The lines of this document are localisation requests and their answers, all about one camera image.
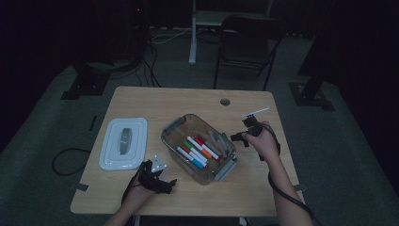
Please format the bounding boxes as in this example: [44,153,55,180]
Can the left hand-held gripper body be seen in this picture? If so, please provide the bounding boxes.
[136,153,172,193]

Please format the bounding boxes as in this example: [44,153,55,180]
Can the brown marker pen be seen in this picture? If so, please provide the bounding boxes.
[180,144,208,167]

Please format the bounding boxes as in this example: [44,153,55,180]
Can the black folding chair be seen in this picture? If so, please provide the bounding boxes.
[213,13,287,92]

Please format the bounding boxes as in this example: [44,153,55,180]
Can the thin black left gripper cable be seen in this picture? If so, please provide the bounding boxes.
[120,161,145,205]

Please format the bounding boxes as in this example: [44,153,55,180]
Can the black floor cables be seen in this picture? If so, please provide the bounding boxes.
[107,43,163,89]

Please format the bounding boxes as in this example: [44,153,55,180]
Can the dark computer tower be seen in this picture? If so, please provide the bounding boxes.
[123,0,152,62]

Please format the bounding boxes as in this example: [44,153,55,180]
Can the person's right hand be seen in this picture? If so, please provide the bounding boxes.
[244,121,280,163]

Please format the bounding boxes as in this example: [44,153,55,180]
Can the white desk frame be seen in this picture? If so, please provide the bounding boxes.
[188,0,275,66]

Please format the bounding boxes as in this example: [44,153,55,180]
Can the person's left hand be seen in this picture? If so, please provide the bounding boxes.
[120,185,154,208]

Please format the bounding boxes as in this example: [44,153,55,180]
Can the black stand with base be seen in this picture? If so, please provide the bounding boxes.
[288,56,336,112]
[60,60,111,101]

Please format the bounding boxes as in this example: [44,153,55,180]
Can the white floor cable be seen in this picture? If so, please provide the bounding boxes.
[150,27,193,45]

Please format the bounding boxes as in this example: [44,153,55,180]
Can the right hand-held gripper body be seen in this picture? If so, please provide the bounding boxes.
[242,106,270,137]

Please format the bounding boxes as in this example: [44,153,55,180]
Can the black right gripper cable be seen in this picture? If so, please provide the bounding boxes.
[262,122,321,226]

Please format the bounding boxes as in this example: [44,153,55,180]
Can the red marker pen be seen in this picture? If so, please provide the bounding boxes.
[193,135,224,162]

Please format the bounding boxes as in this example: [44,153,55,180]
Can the black looped floor cable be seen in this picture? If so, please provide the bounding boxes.
[51,147,92,177]

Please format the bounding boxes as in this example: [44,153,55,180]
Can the clear plastic storage box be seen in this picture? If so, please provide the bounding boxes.
[161,113,238,186]

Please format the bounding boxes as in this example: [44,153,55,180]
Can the teal marker pen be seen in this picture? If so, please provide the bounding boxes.
[219,131,230,150]

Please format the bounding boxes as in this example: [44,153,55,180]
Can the blue marker pen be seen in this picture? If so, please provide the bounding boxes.
[176,146,208,170]

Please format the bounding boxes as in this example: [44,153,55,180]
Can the orange marker pen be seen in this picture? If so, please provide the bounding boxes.
[186,135,214,158]

